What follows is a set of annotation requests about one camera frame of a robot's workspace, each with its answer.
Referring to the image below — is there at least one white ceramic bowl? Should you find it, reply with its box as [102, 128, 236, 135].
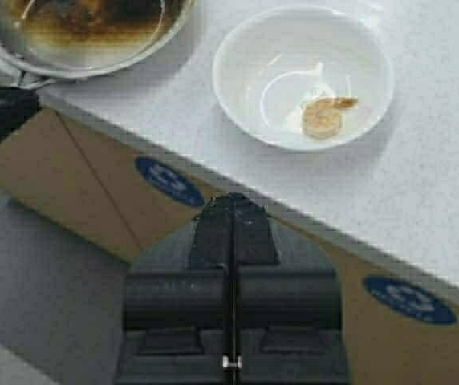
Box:
[212, 4, 396, 152]

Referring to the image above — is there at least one white raw shrimp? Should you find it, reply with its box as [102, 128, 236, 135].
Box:
[301, 97, 359, 140]

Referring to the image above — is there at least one steel frying pan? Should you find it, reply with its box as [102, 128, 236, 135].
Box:
[0, 1, 196, 90]

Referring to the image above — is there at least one wooden island cabinet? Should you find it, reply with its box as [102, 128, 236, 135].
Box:
[0, 109, 459, 384]

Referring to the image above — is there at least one left blue recycle sticker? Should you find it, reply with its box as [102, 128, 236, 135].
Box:
[134, 156, 205, 208]

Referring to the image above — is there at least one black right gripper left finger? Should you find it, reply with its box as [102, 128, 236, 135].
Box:
[113, 195, 236, 384]

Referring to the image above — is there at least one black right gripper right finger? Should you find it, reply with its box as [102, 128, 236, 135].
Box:
[231, 194, 352, 384]

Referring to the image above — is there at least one right blue recycle sticker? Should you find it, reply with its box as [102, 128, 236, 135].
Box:
[362, 275, 457, 326]

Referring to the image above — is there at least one blue recycle sticker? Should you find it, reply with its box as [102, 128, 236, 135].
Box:
[362, 275, 457, 326]
[134, 156, 205, 208]

